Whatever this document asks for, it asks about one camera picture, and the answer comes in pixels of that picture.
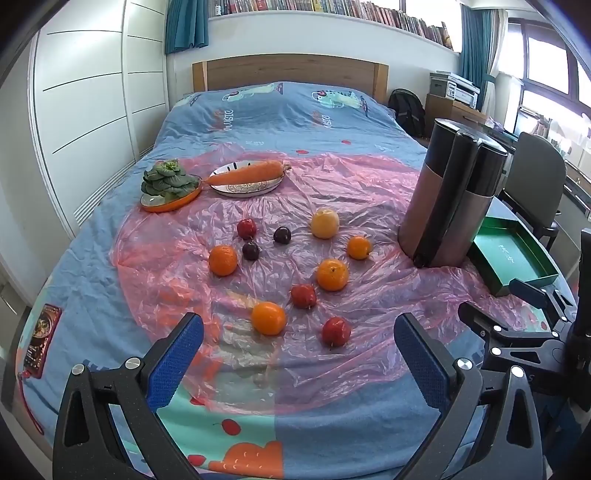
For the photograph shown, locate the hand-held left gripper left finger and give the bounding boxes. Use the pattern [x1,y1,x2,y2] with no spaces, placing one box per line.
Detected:
[53,312,205,480]

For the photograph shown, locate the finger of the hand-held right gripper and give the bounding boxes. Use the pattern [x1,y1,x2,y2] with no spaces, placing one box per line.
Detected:
[508,278,579,324]
[458,302,565,371]

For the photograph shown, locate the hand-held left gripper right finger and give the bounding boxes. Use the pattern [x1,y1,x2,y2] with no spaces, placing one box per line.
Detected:
[394,312,543,480]

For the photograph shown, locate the green tray box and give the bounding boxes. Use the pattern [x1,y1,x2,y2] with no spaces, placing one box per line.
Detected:
[467,215,560,297]

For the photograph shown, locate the red apple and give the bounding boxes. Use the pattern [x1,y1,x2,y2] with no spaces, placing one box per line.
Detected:
[322,316,352,348]
[290,284,318,309]

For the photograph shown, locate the orange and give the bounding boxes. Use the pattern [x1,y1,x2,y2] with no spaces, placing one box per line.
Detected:
[251,301,287,336]
[346,235,373,260]
[316,258,350,292]
[208,245,239,277]

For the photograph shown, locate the grey office chair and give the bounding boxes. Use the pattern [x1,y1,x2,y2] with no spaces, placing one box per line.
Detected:
[498,131,570,253]

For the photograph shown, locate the brown and black cylinder appliance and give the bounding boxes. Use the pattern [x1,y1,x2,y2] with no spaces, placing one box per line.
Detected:
[398,117,509,269]

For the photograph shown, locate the pink plastic sheet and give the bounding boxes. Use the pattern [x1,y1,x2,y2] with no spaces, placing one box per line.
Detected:
[113,150,532,412]

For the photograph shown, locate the red snack packet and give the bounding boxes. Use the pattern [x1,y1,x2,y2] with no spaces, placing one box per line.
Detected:
[24,303,62,380]

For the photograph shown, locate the orange plate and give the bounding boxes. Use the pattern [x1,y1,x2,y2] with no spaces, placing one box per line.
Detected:
[140,175,203,213]

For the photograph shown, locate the yellow pear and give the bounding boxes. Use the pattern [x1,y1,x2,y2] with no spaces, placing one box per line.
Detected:
[310,208,341,240]

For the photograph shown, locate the bok choy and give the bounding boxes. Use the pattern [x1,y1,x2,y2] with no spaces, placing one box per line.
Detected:
[141,160,195,203]

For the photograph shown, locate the patterned white plate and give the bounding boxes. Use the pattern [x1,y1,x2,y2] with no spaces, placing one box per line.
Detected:
[209,161,283,199]

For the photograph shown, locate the wooden cabinet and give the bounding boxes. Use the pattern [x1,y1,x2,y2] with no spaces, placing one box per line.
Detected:
[424,93,491,139]

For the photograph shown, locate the carrot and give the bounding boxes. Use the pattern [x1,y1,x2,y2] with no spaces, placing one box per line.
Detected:
[207,160,291,186]

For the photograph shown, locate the white printer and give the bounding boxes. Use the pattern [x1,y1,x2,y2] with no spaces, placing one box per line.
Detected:
[429,71,481,110]

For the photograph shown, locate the black backpack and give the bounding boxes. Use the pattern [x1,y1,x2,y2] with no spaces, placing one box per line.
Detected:
[387,89,427,138]

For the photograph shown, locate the window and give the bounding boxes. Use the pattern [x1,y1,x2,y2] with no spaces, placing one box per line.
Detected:
[505,17,591,139]

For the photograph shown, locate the teal curtain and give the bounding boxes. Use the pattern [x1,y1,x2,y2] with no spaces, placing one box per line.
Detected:
[459,4,502,112]
[165,0,210,55]

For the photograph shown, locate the white wardrobe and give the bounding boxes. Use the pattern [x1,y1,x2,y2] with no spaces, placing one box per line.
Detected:
[28,0,170,237]

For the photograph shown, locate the wooden headboard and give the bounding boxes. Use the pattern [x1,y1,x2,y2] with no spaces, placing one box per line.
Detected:
[192,54,389,103]

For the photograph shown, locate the row of books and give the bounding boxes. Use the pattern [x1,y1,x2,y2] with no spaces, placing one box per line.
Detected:
[208,0,455,49]

